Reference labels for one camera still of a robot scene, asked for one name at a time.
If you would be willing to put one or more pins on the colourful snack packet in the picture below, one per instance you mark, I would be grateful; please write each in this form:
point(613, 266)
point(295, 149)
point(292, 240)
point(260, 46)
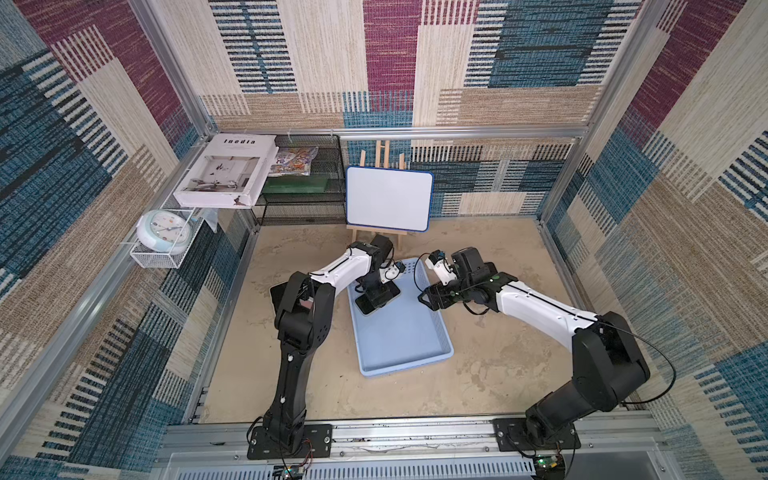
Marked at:
point(293, 161)

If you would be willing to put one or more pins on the clear acrylic shelf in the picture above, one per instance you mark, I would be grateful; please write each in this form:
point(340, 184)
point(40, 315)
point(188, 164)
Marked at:
point(145, 258)

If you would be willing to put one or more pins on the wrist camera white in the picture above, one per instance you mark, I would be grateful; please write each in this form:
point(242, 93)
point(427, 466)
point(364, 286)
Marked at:
point(437, 263)
point(393, 271)

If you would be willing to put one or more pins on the white book box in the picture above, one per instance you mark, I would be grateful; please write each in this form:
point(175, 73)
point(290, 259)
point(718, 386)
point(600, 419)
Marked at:
point(229, 173)

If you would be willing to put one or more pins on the blue plastic storage basket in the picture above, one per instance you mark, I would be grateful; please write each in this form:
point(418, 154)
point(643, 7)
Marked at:
point(402, 335)

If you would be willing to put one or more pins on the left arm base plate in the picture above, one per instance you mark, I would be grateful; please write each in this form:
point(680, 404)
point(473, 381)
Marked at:
point(311, 441)

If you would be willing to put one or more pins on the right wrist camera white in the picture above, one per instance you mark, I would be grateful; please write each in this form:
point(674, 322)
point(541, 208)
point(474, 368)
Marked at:
point(437, 263)

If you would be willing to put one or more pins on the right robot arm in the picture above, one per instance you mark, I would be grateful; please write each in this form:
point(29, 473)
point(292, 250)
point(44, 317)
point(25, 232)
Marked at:
point(607, 363)

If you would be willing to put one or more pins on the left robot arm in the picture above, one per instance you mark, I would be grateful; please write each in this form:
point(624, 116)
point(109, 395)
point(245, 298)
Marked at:
point(304, 307)

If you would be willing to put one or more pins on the aluminium front rail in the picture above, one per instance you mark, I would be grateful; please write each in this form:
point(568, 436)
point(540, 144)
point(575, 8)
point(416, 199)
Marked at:
point(617, 445)

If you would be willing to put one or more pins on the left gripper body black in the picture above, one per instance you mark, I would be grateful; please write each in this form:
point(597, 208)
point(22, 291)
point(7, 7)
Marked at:
point(371, 283)

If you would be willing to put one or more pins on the white whiteboard blue frame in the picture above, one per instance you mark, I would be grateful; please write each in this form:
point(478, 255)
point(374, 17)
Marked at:
point(388, 198)

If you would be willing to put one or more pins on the black phone top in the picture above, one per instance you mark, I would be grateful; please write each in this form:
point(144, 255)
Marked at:
point(276, 295)

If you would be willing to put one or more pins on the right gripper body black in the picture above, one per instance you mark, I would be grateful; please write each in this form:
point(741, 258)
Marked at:
point(437, 296)

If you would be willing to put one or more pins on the black phone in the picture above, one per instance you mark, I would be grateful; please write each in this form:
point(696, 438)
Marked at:
point(374, 298)
point(276, 295)

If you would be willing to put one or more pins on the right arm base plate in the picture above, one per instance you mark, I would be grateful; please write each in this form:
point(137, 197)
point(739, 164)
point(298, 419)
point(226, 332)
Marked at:
point(511, 435)

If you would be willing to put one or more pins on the white round clock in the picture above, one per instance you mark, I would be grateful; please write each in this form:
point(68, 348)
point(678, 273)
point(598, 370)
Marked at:
point(163, 231)

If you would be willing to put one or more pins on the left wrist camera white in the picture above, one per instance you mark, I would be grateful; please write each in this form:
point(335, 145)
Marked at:
point(393, 271)

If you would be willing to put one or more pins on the black wire rack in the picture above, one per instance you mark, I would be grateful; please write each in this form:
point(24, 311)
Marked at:
point(316, 198)

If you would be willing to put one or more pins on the wooden easel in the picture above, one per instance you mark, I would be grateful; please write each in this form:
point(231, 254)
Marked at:
point(381, 161)

